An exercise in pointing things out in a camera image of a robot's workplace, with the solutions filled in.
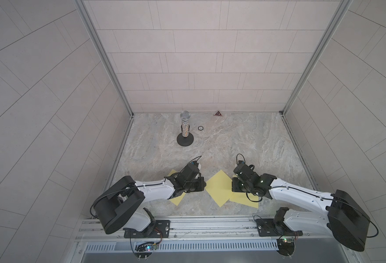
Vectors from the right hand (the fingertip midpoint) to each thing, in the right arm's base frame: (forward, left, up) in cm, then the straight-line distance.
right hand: (230, 186), depth 83 cm
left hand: (+1, +11, 0) cm, 11 cm away
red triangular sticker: (+52, 0, +2) cm, 52 cm away
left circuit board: (-24, +39, +2) cm, 46 cm away
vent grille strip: (-23, +35, +3) cm, 42 cm away
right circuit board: (-26, -20, -4) cm, 32 cm away
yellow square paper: (0, +6, -2) cm, 6 cm away
